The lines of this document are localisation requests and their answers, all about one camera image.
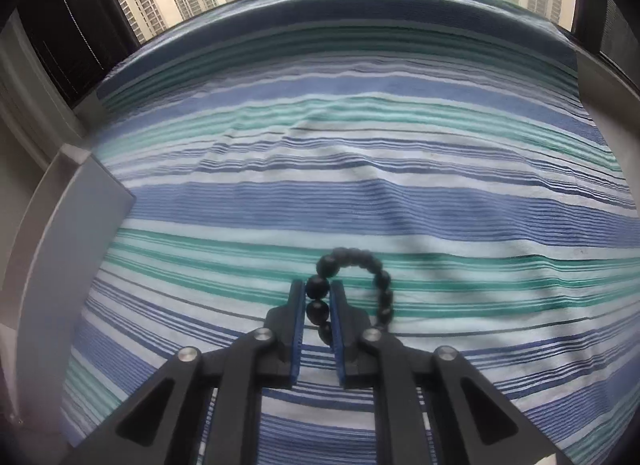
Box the grey storage box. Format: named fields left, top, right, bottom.
left=0, top=142, right=137, bottom=448

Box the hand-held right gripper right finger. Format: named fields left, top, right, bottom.
left=330, top=280, right=577, bottom=465

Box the grey window screen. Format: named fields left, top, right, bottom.
left=574, top=0, right=640, bottom=63

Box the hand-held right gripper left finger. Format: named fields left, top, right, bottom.
left=65, top=280, right=306, bottom=465

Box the black bead bracelet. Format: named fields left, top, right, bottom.
left=305, top=247, right=396, bottom=347

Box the blue green striped bedsheet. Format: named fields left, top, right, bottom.
left=59, top=0, right=632, bottom=465

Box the dark curtain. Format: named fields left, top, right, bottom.
left=14, top=0, right=142, bottom=106

